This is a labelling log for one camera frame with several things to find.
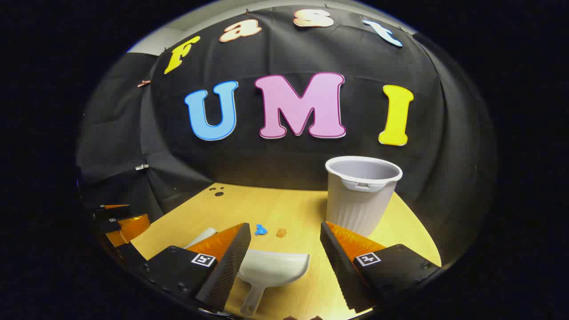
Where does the wooden desktop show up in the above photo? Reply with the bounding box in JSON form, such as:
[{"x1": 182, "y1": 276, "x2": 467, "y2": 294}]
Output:
[{"x1": 131, "y1": 182, "x2": 442, "y2": 320}]

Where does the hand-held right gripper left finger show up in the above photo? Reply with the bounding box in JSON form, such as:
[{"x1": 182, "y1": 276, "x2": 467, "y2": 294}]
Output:
[{"x1": 133, "y1": 222, "x2": 252, "y2": 313}]

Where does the white ribbed garbage bin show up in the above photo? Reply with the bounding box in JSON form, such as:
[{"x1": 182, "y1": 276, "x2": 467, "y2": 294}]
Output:
[{"x1": 325, "y1": 156, "x2": 404, "y2": 237}]

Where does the small white broom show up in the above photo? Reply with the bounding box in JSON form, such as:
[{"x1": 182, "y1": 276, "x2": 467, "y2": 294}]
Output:
[{"x1": 184, "y1": 228, "x2": 218, "y2": 249}]

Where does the white plastic dustpan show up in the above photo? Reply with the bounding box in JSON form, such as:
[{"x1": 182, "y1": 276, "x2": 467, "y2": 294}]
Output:
[{"x1": 236, "y1": 250, "x2": 310, "y2": 316}]

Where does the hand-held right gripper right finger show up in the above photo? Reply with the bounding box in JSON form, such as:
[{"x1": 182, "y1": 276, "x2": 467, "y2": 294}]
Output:
[{"x1": 320, "y1": 221, "x2": 443, "y2": 314}]

